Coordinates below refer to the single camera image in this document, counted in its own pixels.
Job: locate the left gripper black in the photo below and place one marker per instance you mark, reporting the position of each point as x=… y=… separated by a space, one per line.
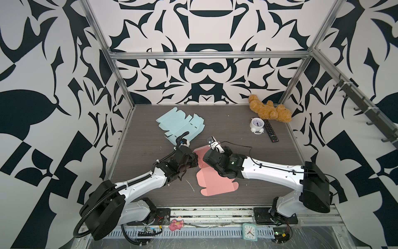
x=193 y=157

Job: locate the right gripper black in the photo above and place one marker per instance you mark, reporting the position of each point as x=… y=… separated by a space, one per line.
x=226 y=153

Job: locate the pink paper box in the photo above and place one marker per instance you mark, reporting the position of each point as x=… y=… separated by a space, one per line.
x=209 y=179

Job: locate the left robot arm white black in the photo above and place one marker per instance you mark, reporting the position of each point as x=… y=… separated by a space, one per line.
x=111 y=205

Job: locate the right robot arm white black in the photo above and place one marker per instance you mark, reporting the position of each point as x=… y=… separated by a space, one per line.
x=310 y=186

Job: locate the light blue flat paper box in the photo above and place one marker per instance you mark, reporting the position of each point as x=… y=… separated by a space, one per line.
x=175 y=123

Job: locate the white alarm clock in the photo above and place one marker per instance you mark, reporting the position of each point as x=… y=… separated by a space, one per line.
x=257 y=125

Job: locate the black remote control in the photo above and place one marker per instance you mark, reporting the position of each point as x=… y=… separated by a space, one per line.
x=269 y=130

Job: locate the brown teddy bear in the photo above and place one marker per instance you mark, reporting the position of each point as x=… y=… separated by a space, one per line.
x=268 y=111

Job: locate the pink small toy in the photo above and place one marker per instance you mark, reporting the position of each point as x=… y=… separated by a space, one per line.
x=176 y=225

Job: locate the teal square clock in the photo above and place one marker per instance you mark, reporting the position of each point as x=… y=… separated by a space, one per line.
x=249 y=232

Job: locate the small circuit board left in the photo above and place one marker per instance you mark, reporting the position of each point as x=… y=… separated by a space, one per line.
x=150 y=232

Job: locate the small circuit board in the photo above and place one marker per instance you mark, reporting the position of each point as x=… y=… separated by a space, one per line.
x=282 y=235
x=150 y=232

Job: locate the small circuit board right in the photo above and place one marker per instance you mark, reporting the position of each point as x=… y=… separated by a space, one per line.
x=282 y=235

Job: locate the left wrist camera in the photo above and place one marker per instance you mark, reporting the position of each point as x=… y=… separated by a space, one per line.
x=184 y=142

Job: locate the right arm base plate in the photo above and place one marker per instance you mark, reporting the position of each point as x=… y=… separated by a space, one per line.
x=269 y=216

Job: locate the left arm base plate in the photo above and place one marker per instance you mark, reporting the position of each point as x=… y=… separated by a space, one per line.
x=153 y=217

